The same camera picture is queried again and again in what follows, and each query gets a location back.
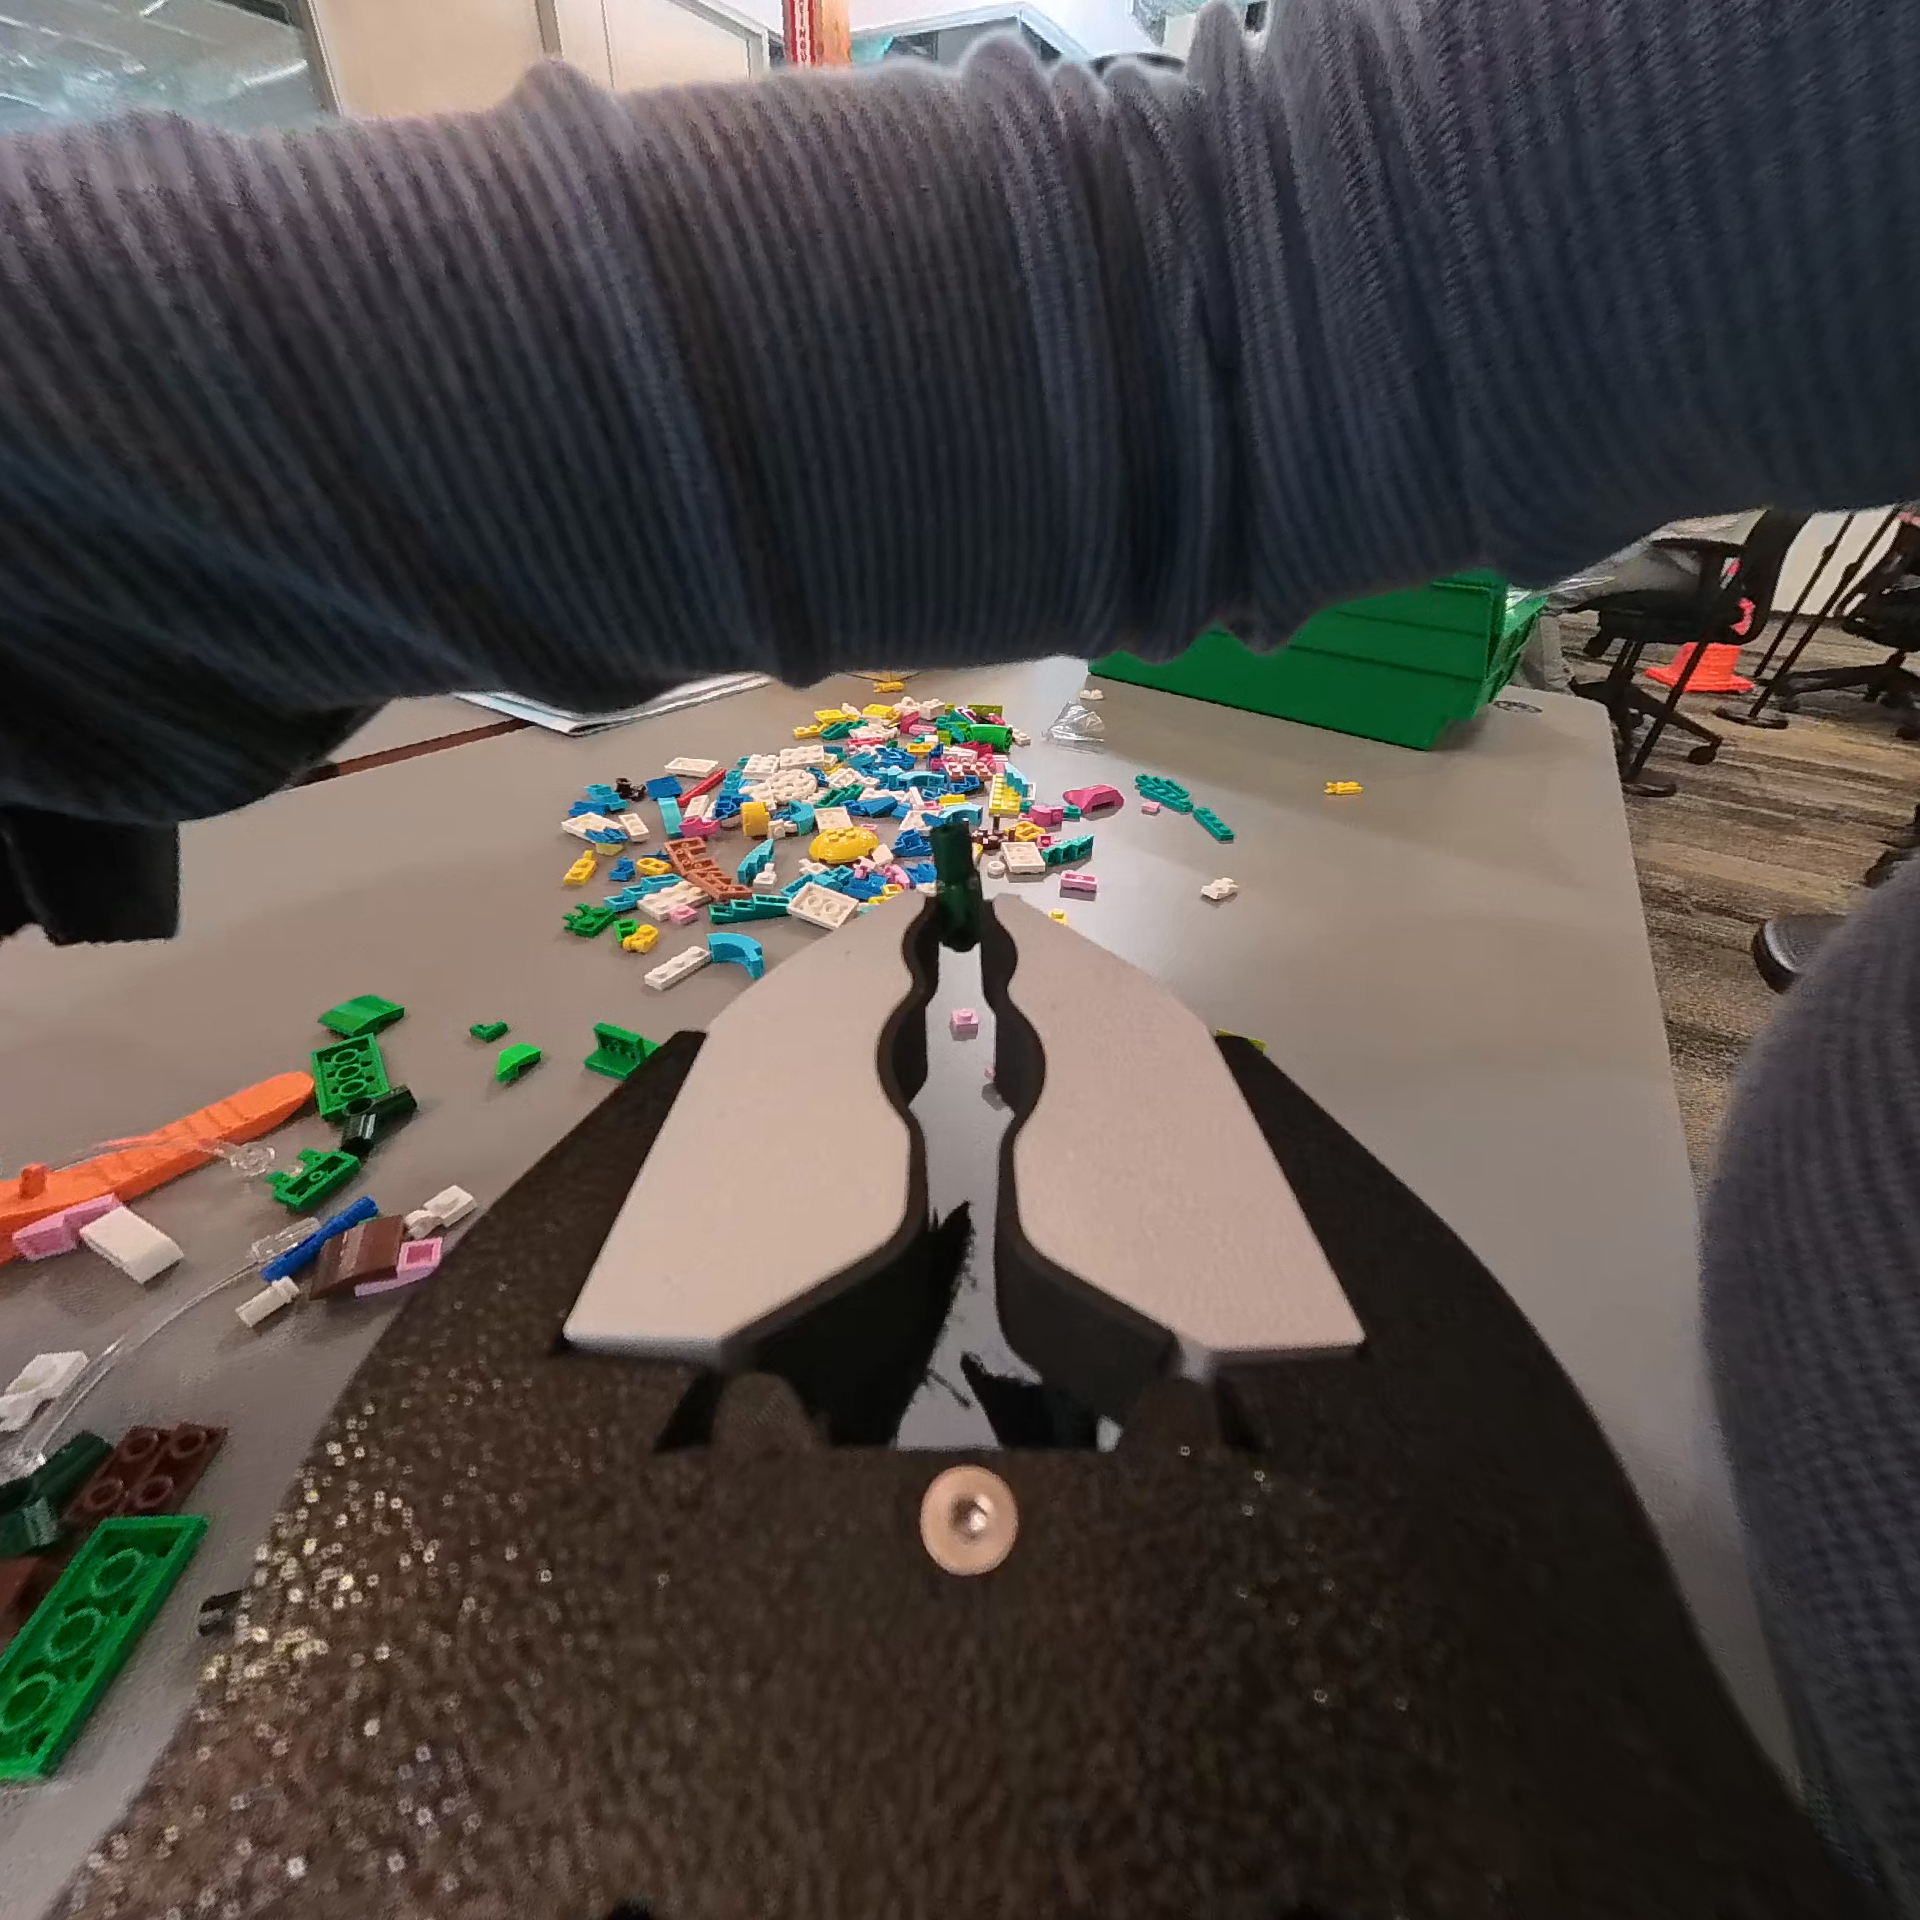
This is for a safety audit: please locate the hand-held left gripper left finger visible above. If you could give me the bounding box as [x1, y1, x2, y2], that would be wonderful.
[561, 901, 970, 1450]

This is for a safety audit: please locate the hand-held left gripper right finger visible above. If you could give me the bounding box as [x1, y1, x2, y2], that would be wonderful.
[981, 897, 1368, 1450]

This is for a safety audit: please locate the dark green lego piece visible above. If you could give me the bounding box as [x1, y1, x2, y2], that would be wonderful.
[930, 817, 988, 957]

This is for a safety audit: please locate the person's right forearm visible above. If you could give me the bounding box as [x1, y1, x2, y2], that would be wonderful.
[0, 0, 1920, 950]

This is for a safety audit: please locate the pile of colourful lego pieces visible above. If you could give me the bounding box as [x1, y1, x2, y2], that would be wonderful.
[558, 695, 1368, 997]

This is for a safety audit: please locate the brown and pink lego block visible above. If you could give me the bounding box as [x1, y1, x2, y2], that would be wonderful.
[306, 1212, 448, 1303]

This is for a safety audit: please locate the short green lego plate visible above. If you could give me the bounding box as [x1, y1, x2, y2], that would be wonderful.
[309, 1033, 395, 1123]

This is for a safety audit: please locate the blue lego rod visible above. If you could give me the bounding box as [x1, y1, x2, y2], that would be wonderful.
[260, 1194, 379, 1281]

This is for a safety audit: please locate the lego instruction booklet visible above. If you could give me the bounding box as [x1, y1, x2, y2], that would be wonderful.
[453, 672, 778, 741]

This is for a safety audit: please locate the orange lego brick separator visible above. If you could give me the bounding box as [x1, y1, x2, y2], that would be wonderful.
[0, 1068, 320, 1266]

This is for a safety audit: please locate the white lego tile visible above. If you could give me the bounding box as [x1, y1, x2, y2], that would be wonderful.
[78, 1206, 185, 1287]

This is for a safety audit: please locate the clear curved lego piece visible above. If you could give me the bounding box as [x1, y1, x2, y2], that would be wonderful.
[0, 1137, 309, 1491]

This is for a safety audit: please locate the brown lego plate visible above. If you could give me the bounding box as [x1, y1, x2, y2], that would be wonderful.
[63, 1421, 230, 1528]

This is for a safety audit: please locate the long green lego plate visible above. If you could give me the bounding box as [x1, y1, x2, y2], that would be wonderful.
[0, 1513, 212, 1784]

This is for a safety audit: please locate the green plastic bin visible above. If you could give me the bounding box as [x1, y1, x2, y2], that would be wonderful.
[1085, 566, 1550, 752]

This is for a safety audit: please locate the person's torso in knit sweater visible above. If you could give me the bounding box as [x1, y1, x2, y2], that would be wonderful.
[1697, 866, 1920, 1920]

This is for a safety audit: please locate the black office chair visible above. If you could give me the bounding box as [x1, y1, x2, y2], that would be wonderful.
[1739, 506, 1920, 726]
[1571, 510, 1810, 801]

